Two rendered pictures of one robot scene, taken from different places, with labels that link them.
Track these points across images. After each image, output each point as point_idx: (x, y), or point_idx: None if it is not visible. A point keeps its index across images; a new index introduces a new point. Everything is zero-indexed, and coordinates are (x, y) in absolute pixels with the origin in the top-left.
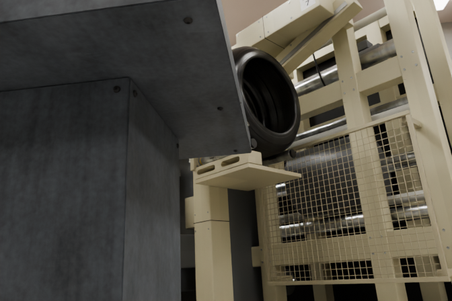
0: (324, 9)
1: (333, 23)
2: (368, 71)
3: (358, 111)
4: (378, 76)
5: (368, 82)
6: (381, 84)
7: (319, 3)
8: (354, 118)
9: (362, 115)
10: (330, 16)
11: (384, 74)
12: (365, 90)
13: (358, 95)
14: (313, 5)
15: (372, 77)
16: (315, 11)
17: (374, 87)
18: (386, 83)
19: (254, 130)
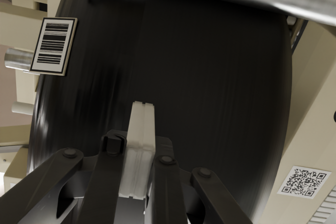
0: (12, 164)
1: (28, 137)
2: (25, 43)
3: None
4: (10, 27)
5: (27, 27)
6: (9, 12)
7: (3, 177)
8: None
9: None
10: (25, 148)
11: (0, 24)
12: (37, 18)
13: (47, 16)
14: (15, 182)
15: (19, 30)
16: (22, 171)
17: (21, 14)
18: (4, 9)
19: None
